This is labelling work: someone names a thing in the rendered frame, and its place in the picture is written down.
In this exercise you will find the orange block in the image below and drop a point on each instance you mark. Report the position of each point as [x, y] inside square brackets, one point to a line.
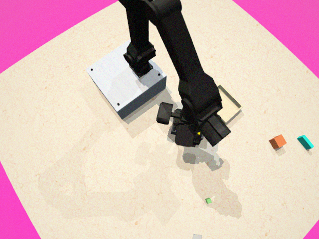
[277, 141]

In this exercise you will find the teal rectangular block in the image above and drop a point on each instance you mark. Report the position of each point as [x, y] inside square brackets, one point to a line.
[305, 142]

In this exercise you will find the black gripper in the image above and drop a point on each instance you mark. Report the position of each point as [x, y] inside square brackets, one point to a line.
[165, 112]

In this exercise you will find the shallow cream tray with grey rim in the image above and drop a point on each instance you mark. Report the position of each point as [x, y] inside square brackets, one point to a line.
[230, 104]

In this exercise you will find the small green block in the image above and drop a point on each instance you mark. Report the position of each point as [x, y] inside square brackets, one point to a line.
[208, 200]

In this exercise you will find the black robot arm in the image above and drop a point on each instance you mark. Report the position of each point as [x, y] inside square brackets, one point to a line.
[199, 93]

